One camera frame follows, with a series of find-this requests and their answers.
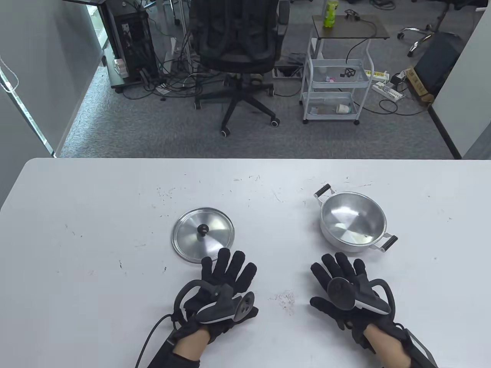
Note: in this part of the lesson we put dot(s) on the person's right hand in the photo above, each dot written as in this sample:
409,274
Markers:
337,268

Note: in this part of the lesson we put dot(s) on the person's left hand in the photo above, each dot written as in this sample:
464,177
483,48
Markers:
234,268

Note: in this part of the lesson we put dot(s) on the silver pot lid black knob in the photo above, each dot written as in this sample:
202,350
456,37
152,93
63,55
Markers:
215,237

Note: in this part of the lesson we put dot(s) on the silver metal pot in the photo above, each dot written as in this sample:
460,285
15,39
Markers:
353,222

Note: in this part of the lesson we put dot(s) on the person's right forearm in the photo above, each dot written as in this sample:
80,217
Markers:
387,345

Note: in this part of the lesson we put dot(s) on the black right hand controller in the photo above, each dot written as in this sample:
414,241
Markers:
341,293

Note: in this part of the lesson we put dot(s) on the black hand controller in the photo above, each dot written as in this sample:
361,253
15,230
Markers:
341,293
222,308

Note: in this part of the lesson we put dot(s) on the black left hand controller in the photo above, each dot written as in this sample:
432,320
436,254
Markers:
222,308

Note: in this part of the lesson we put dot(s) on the white paper cup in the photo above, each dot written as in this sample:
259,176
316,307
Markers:
343,109

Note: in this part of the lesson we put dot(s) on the black power adapter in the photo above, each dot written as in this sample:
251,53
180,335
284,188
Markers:
396,79

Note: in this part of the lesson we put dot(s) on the yellow white power strip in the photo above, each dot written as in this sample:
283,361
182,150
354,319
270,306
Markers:
378,73

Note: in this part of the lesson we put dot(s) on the brown cardboard box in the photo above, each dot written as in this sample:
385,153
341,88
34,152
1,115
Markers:
418,84

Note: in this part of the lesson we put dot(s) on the grey wheeled platform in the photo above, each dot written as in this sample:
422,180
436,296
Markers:
130,84

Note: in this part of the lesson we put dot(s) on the black mesh office chair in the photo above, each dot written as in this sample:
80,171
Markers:
238,46

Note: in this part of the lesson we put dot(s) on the large black box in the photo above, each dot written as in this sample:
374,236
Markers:
437,61

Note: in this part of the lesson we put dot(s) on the small white box stack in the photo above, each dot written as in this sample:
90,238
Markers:
121,68

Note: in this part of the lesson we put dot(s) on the white rolling utility cart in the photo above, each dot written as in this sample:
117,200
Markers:
333,28

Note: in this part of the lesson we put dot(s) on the silver office chair base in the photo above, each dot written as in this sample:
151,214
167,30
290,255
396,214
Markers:
420,36

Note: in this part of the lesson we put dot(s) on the black computer tower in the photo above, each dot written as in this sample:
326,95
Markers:
132,42

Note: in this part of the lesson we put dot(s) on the green drink bottle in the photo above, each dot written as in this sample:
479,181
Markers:
330,13

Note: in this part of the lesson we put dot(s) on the black right wrist camera module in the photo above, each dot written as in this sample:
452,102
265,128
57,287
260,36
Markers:
422,350

